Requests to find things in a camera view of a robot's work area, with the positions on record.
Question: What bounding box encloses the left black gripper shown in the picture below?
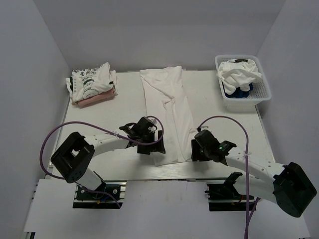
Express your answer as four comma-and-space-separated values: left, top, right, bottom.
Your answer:
138, 130, 165, 154

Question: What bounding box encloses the white logo t-shirt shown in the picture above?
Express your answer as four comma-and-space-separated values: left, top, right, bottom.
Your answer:
140, 66, 196, 166

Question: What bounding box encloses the white t-shirt with tag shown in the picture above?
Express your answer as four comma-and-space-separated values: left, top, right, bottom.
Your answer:
217, 59, 263, 95

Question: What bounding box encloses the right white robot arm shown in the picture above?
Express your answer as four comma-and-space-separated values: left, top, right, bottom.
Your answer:
191, 130, 317, 218

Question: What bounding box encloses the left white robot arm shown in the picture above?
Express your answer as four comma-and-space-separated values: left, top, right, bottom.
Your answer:
51, 116, 165, 199

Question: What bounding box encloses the blue t-shirt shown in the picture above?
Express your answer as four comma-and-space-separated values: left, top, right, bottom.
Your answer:
225, 84, 253, 99

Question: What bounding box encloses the folded printed white t-shirt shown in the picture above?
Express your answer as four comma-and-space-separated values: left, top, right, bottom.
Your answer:
65, 62, 118, 104

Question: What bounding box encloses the white plastic basket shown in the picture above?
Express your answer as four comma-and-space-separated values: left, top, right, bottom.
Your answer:
215, 55, 272, 112

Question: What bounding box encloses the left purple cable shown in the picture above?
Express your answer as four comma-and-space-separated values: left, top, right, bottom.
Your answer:
40, 116, 164, 209

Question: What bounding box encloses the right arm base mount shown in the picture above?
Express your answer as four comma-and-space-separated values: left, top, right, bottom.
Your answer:
205, 172, 247, 212

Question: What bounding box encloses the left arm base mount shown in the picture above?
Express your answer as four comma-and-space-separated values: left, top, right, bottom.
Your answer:
73, 181, 126, 210

